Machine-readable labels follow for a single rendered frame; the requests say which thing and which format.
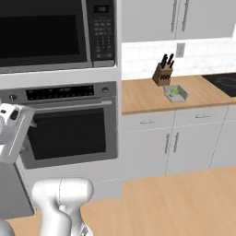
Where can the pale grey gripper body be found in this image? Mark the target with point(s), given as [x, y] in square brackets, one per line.
[19, 135]

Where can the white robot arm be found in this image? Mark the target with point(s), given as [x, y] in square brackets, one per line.
[61, 199]

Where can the green vegetable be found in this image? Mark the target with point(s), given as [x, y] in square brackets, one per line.
[175, 91]

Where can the grey vegetable container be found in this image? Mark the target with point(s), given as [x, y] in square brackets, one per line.
[178, 97]

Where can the round steel oven knob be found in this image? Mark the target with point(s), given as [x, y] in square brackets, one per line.
[105, 90]
[12, 98]

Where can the black glass oven door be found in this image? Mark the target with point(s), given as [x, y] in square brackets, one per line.
[70, 135]

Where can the steel built-in oven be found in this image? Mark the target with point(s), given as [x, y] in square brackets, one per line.
[73, 129]

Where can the white tall oven cabinet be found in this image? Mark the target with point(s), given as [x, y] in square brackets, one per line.
[76, 179]

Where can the black microwave door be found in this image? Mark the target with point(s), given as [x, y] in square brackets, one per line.
[40, 33]

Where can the black steel microwave oven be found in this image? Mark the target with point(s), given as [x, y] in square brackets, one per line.
[46, 33]

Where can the white drawer front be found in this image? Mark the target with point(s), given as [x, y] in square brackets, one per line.
[147, 122]
[201, 115]

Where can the white base cupboard door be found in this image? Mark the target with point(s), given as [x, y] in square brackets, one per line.
[144, 153]
[193, 149]

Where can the wooden knife block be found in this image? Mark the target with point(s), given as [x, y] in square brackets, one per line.
[162, 73]

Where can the white base cupboard run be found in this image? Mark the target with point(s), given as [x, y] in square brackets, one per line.
[226, 138]

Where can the black hob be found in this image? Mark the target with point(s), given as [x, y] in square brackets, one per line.
[224, 82]

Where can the white wall cupboard door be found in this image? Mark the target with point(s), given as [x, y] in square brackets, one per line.
[209, 17]
[147, 18]

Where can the grey wall socket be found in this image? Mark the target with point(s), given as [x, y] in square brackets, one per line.
[180, 50]

